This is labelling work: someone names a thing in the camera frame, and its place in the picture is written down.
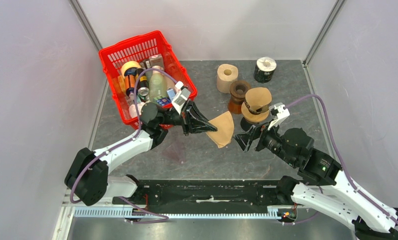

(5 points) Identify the green bottle pink cap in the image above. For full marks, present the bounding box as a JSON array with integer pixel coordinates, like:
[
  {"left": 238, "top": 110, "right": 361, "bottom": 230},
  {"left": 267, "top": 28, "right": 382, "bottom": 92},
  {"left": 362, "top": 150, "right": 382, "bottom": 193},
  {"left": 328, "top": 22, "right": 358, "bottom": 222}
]
[{"left": 149, "top": 70, "right": 168, "bottom": 100}]

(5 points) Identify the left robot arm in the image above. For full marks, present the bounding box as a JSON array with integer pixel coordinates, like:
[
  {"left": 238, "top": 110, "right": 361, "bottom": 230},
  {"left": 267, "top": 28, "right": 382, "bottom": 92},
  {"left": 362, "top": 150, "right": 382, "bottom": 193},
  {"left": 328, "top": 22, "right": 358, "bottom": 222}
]
[{"left": 64, "top": 100, "right": 217, "bottom": 206}]

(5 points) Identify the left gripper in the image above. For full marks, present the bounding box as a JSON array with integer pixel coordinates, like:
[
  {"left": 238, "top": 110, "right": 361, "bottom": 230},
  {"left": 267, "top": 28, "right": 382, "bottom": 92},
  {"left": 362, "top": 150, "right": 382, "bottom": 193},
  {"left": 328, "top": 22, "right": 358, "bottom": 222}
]
[{"left": 160, "top": 99, "right": 217, "bottom": 137}]

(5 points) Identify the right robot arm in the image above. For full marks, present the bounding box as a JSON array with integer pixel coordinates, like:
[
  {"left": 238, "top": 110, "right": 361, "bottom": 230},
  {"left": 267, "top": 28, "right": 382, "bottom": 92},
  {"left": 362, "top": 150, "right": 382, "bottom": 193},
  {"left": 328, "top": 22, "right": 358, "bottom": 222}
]
[{"left": 234, "top": 126, "right": 398, "bottom": 240}]

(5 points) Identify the clear pink plastic cone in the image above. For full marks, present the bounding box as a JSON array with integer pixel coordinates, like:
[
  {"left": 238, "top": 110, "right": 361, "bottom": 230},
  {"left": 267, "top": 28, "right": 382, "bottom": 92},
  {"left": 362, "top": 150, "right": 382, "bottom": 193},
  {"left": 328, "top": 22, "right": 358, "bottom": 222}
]
[{"left": 162, "top": 142, "right": 186, "bottom": 164}]

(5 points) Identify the beige paper towel roll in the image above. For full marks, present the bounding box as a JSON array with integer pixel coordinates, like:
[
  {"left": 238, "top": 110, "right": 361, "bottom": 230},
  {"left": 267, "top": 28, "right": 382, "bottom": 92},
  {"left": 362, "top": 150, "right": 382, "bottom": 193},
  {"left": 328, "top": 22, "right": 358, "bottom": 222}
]
[{"left": 216, "top": 63, "right": 239, "bottom": 94}]

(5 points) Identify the amber glass carafe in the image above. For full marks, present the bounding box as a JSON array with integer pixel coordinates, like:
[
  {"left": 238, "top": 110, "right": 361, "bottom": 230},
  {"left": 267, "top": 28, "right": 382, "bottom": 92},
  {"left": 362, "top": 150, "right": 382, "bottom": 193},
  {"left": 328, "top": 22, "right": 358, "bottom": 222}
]
[{"left": 228, "top": 96, "right": 245, "bottom": 115}]

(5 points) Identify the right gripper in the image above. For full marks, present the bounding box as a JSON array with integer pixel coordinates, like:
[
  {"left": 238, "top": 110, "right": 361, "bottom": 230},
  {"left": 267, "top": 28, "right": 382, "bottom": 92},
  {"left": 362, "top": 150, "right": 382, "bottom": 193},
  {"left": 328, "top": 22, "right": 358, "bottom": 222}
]
[{"left": 231, "top": 117, "right": 297, "bottom": 167}]

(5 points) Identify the light wooden ring holder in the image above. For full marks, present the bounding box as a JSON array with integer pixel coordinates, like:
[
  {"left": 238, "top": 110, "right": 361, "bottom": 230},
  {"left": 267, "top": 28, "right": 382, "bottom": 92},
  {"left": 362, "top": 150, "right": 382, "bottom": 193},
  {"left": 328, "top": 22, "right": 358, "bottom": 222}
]
[{"left": 241, "top": 103, "right": 269, "bottom": 123}]

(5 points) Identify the red plastic basket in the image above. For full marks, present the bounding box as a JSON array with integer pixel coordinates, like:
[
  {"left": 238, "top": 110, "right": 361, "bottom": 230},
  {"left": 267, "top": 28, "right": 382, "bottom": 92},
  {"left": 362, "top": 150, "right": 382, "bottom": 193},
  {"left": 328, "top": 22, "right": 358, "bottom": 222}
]
[{"left": 98, "top": 30, "right": 197, "bottom": 130}]

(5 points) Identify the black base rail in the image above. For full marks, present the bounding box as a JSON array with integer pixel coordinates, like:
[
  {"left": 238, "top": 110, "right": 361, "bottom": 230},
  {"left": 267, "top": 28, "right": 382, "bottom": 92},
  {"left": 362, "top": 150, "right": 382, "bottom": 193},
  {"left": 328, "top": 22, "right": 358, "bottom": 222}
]
[{"left": 128, "top": 179, "right": 294, "bottom": 214}]

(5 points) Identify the black orange can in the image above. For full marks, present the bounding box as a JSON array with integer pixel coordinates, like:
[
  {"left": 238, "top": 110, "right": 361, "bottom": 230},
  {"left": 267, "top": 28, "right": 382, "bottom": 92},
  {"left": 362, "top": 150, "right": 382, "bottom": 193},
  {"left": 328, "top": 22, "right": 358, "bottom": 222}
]
[{"left": 125, "top": 68, "right": 149, "bottom": 98}]

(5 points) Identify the dark wooden ring holder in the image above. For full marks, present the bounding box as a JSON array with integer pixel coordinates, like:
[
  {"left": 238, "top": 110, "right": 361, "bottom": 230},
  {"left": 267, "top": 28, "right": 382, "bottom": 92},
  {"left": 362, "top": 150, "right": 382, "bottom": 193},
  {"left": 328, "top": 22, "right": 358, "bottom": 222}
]
[{"left": 229, "top": 80, "right": 251, "bottom": 99}]

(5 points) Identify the yellow tape roll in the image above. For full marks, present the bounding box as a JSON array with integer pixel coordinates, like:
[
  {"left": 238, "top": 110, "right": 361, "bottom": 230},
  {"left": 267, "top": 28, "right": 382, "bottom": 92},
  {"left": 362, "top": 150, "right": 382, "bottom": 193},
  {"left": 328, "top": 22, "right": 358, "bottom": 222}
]
[{"left": 120, "top": 60, "right": 141, "bottom": 77}]

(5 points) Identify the brown paper coffee filter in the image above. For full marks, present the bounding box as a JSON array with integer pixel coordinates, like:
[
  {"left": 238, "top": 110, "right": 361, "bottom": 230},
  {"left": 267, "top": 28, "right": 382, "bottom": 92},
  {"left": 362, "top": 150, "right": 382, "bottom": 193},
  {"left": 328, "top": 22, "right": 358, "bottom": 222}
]
[{"left": 244, "top": 87, "right": 272, "bottom": 115}]

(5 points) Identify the black wrapped paper roll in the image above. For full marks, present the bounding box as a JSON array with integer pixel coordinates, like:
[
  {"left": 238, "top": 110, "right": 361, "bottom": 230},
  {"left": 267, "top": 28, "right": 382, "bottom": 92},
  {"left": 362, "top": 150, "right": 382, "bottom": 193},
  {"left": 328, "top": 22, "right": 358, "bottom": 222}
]
[{"left": 253, "top": 56, "right": 277, "bottom": 83}]

